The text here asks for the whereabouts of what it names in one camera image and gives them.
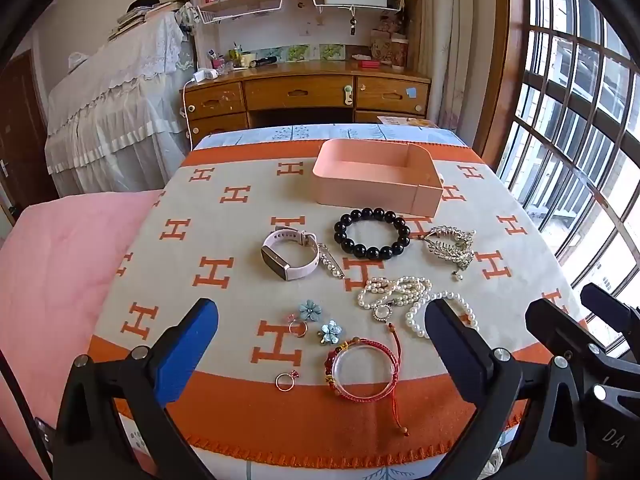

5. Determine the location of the barred window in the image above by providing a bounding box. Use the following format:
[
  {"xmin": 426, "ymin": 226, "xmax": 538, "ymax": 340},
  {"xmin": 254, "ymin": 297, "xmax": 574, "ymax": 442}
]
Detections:
[{"xmin": 495, "ymin": 0, "xmax": 640, "ymax": 356}]

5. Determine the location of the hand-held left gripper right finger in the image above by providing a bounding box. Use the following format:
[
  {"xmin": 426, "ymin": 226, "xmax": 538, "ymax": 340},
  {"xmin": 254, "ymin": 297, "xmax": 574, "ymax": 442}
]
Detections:
[{"xmin": 424, "ymin": 299, "xmax": 587, "ymax": 480}]

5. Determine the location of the patterned gift box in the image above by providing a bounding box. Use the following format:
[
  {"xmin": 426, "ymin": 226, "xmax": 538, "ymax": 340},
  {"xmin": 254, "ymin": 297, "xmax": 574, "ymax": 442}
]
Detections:
[{"xmin": 370, "ymin": 29, "xmax": 393, "ymax": 63}]

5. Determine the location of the white pearl bracelet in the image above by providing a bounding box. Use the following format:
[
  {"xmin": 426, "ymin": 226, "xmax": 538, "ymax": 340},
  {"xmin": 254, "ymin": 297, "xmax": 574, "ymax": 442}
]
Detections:
[{"xmin": 405, "ymin": 291, "xmax": 480, "ymax": 338}]

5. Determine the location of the white cable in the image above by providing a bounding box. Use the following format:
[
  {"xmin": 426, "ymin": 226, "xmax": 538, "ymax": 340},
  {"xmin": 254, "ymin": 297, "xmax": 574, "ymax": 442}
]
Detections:
[{"xmin": 181, "ymin": 77, "xmax": 198, "ymax": 153}]

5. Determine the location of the orange printed box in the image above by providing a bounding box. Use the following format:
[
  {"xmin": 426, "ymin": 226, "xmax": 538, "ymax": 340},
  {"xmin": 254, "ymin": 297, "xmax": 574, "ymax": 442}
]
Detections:
[{"xmin": 377, "ymin": 116, "xmax": 436, "ymax": 128}]

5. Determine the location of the red string bracelet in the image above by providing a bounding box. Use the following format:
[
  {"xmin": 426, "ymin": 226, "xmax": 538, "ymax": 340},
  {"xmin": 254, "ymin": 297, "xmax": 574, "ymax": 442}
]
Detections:
[{"xmin": 325, "ymin": 323, "xmax": 410, "ymax": 437}]

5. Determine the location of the beige curtain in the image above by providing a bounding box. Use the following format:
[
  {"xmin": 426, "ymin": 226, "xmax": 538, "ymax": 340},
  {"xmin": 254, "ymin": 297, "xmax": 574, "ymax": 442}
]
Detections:
[{"xmin": 420, "ymin": 0, "xmax": 501, "ymax": 146}]

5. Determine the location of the wooden desk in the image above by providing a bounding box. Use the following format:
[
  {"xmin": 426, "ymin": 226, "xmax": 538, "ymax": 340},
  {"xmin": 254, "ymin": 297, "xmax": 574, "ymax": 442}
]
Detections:
[{"xmin": 179, "ymin": 60, "xmax": 432, "ymax": 147}]

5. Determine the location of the small pearl hair clip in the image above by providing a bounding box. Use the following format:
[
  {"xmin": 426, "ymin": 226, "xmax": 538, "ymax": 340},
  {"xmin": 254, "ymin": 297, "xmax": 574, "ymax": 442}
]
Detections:
[{"xmin": 316, "ymin": 243, "xmax": 346, "ymax": 280}]

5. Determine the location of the silver leaf brooch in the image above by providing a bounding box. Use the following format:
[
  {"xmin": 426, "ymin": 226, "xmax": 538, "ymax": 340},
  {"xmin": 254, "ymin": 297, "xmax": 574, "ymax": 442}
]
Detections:
[{"xmin": 419, "ymin": 225, "xmax": 477, "ymax": 282}]

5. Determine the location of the brown wooden door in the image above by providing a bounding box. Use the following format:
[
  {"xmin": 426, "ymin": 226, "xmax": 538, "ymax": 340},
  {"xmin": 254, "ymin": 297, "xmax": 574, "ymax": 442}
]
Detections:
[{"xmin": 0, "ymin": 50, "xmax": 58, "ymax": 211}]

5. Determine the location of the pink box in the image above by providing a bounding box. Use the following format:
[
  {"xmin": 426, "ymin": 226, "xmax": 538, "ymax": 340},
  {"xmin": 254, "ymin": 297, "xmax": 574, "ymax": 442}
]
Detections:
[{"xmin": 311, "ymin": 138, "xmax": 445, "ymax": 210}]

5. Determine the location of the paper cup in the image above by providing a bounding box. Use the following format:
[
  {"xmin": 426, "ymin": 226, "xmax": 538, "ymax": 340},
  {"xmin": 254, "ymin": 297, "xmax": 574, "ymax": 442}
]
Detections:
[{"xmin": 390, "ymin": 34, "xmax": 411, "ymax": 70}]

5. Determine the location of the pink quilt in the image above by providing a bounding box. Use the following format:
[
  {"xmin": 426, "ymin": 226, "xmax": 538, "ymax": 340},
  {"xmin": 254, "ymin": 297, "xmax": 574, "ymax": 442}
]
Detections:
[{"xmin": 0, "ymin": 189, "xmax": 166, "ymax": 480}]

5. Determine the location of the desk pen holder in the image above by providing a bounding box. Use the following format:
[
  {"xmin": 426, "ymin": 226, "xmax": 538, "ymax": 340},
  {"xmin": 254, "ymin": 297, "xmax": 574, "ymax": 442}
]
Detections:
[{"xmin": 210, "ymin": 50, "xmax": 241, "ymax": 73}]

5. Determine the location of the white lace furniture cover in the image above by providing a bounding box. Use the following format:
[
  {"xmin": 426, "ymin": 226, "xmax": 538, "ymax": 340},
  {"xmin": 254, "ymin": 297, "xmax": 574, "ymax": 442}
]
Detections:
[{"xmin": 44, "ymin": 7, "xmax": 197, "ymax": 198}]

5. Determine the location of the black bead bracelet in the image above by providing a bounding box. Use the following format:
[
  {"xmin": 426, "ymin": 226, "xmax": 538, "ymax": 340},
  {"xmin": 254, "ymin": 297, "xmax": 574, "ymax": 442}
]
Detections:
[{"xmin": 333, "ymin": 207, "xmax": 412, "ymax": 261}]

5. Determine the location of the pearl necklace with pendant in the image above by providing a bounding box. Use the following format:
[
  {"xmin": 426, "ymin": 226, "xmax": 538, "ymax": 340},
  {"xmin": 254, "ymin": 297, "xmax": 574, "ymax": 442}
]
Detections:
[{"xmin": 357, "ymin": 275, "xmax": 433, "ymax": 322}]

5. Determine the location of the orange patterned blanket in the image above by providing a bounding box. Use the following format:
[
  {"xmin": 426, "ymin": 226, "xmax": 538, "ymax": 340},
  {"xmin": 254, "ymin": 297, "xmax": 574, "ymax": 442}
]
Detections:
[{"xmin": 87, "ymin": 139, "xmax": 591, "ymax": 471}]

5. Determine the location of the stack of books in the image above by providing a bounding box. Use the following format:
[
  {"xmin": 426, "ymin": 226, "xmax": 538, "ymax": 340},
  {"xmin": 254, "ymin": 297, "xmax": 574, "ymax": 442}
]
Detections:
[{"xmin": 107, "ymin": 0, "xmax": 176, "ymax": 41}]

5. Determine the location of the pink smart watch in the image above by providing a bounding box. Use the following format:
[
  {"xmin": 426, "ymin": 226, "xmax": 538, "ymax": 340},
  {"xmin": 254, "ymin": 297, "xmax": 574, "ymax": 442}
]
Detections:
[{"xmin": 260, "ymin": 226, "xmax": 321, "ymax": 279}]

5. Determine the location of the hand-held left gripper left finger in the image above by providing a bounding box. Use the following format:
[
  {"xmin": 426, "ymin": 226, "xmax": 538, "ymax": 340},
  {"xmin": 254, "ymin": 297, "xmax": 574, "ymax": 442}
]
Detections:
[{"xmin": 52, "ymin": 298, "xmax": 219, "ymax": 480}]

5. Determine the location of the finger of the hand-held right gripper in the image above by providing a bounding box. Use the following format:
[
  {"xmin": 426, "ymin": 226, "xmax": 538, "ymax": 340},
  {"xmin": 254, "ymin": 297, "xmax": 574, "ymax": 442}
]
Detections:
[
  {"xmin": 580, "ymin": 282, "xmax": 640, "ymax": 342},
  {"xmin": 525, "ymin": 299, "xmax": 640, "ymax": 461}
]

